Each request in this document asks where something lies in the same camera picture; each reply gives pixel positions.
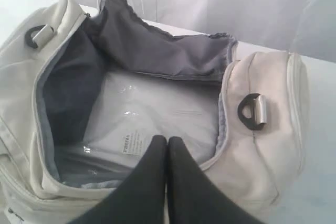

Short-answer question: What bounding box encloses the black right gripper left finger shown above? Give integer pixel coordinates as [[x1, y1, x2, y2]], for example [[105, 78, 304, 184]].
[[70, 135, 167, 224]]

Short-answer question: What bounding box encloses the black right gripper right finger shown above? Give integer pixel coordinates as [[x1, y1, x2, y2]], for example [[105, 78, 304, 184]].
[[166, 136, 263, 223]]

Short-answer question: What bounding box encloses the cream fabric duffel bag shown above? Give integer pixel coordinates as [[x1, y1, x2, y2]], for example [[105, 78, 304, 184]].
[[1, 0, 309, 223]]

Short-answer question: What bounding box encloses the clear plastic package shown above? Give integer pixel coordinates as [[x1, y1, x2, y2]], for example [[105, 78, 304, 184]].
[[55, 71, 220, 188]]

